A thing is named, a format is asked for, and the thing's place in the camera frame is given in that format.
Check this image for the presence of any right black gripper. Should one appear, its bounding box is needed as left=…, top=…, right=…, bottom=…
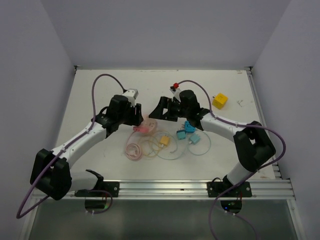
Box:
left=149, top=96, right=190, bottom=122

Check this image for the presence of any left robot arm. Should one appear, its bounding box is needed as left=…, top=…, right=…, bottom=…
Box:
left=30, top=88, right=143, bottom=200

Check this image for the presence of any left black mount plate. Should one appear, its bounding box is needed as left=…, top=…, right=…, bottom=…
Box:
left=74, top=181, right=120, bottom=198

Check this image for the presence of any round pink power strip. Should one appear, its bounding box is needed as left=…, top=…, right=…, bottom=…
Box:
left=140, top=118, right=158, bottom=134

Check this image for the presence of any black mount plate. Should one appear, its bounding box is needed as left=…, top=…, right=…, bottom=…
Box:
left=206, top=176, right=253, bottom=198
left=74, top=181, right=120, bottom=198

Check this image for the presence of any light blue charger plug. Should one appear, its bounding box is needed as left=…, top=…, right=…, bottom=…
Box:
left=189, top=133, right=201, bottom=145

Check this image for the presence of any right black mount plate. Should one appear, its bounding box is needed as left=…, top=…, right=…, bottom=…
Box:
left=206, top=176, right=253, bottom=198

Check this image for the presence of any pink cable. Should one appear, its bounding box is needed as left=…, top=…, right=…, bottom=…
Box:
left=124, top=132, right=143, bottom=161

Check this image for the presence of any yellow charger plug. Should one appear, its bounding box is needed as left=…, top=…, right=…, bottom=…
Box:
left=159, top=135, right=170, bottom=148

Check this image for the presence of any teal charger plug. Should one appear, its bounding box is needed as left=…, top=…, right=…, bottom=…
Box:
left=176, top=129, right=187, bottom=140

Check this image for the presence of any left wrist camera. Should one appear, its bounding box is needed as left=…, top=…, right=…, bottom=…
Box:
left=122, top=88, right=139, bottom=107

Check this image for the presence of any pink socket adapter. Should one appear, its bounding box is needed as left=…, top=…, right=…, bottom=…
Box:
left=133, top=126, right=149, bottom=134

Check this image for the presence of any light blue cable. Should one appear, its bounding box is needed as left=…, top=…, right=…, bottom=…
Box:
left=156, top=129, right=213, bottom=161

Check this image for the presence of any yellow cube socket adapter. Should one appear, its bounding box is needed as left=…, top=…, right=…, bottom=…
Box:
left=212, top=93, right=228, bottom=110

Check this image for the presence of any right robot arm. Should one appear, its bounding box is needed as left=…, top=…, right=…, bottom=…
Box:
left=149, top=90, right=276, bottom=197

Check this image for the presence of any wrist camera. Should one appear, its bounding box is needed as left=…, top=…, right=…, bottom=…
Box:
left=122, top=88, right=139, bottom=107
left=169, top=83, right=181, bottom=102

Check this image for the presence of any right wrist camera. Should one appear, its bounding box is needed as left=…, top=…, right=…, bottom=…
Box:
left=169, top=83, right=181, bottom=102

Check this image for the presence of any blue power socket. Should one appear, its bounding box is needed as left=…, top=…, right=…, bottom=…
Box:
left=183, top=120, right=196, bottom=134

